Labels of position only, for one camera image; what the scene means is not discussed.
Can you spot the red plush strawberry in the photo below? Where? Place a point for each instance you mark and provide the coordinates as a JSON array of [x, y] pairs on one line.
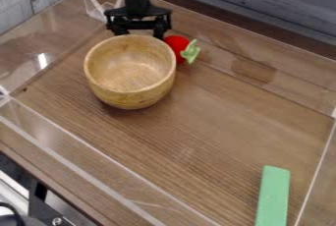
[[186, 48]]

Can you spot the green tape strip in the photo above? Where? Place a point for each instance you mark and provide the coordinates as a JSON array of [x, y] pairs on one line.
[[274, 197]]

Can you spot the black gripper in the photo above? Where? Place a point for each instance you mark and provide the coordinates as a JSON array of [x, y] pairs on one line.
[[154, 18]]

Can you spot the black metal table leg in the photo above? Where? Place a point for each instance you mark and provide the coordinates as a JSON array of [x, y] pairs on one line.
[[38, 190]]

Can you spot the clear acrylic corner bracket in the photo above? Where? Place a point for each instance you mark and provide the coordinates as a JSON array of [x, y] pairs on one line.
[[96, 10]]

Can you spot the clear acrylic front wall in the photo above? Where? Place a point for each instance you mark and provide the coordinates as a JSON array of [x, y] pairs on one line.
[[104, 189]]

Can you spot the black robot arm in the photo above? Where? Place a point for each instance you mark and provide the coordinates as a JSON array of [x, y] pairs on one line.
[[136, 5]]

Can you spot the wooden bowl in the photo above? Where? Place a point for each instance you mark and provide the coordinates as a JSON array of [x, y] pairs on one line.
[[131, 70]]

